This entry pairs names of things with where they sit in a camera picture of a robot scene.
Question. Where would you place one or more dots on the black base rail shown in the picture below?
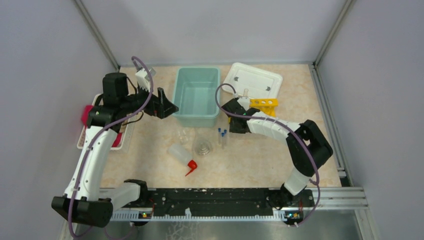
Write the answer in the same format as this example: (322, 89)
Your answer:
(223, 202)

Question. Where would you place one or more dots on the small glass beaker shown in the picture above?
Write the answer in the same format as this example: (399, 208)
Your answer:
(183, 136)

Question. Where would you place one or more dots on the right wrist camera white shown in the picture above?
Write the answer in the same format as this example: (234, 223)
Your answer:
(244, 101)

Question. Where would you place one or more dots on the teal plastic tub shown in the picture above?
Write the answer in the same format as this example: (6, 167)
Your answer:
(194, 95)

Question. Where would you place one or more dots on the white plastic lid tray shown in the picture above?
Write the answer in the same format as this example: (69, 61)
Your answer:
(261, 84)

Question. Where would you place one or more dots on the pink cloth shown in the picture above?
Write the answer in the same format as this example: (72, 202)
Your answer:
(85, 115)

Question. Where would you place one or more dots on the white cable duct strip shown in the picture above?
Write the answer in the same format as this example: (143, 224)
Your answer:
(140, 216)

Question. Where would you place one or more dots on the blue capped tube left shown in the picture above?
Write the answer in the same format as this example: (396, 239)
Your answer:
(219, 136)

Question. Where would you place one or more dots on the blue capped tube right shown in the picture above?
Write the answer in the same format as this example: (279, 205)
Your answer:
(225, 137)

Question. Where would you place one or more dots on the wash bottle red cap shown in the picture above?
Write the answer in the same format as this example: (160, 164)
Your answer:
(184, 156)

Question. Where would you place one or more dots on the blue capped tube middle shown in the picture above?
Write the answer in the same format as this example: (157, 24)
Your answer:
(222, 146)

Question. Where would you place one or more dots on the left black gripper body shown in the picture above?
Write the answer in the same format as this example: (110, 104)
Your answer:
(154, 108)

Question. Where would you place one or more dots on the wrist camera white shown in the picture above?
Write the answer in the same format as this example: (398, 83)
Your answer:
(143, 79)
(244, 101)

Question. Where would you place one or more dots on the yellow test tube rack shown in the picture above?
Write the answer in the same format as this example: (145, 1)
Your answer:
(266, 105)

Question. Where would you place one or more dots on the blue capped tube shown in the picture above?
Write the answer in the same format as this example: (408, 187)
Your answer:
(219, 136)
(225, 137)
(222, 146)

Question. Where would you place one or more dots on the white perforated basket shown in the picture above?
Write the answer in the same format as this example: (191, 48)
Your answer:
(123, 139)

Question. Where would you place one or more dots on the glass erlenmeyer flask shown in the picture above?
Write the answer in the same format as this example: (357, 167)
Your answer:
(202, 147)

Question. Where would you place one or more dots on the glass funnel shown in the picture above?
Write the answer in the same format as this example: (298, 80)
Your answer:
(197, 138)

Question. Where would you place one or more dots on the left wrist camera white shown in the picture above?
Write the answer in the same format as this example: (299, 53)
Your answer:
(143, 79)

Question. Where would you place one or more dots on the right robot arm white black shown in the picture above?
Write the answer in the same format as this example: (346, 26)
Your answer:
(308, 147)

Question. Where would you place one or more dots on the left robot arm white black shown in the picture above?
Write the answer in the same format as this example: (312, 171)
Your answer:
(82, 202)

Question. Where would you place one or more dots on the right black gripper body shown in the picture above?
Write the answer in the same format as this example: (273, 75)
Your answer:
(233, 128)

